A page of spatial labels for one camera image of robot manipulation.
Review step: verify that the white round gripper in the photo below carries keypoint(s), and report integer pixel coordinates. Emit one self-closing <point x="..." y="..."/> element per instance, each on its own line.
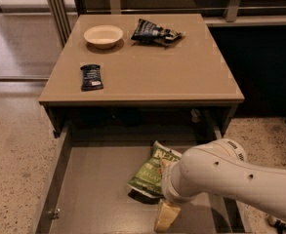
<point x="169" y="186"/>

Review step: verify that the green jalapeno chip bag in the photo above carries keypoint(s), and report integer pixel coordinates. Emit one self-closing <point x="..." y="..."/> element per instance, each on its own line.
<point x="147" y="180"/>

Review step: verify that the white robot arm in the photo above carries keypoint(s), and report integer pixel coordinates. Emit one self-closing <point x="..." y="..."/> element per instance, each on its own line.
<point x="219" y="168"/>

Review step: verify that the open grey top drawer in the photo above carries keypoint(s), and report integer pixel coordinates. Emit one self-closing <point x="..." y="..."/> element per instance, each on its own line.
<point x="86" y="191"/>

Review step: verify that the brown cabinet counter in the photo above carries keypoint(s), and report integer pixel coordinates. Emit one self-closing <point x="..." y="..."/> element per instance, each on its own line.
<point x="190" y="74"/>

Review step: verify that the dark blue chip bag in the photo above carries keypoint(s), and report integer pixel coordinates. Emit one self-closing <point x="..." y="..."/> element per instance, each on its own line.
<point x="147" y="32"/>

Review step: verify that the small dark blue snack bar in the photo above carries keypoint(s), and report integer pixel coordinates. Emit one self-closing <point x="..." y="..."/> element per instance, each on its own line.
<point x="91" y="77"/>

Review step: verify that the white paper bowl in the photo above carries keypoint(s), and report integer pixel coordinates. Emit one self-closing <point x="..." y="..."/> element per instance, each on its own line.
<point x="103" y="36"/>

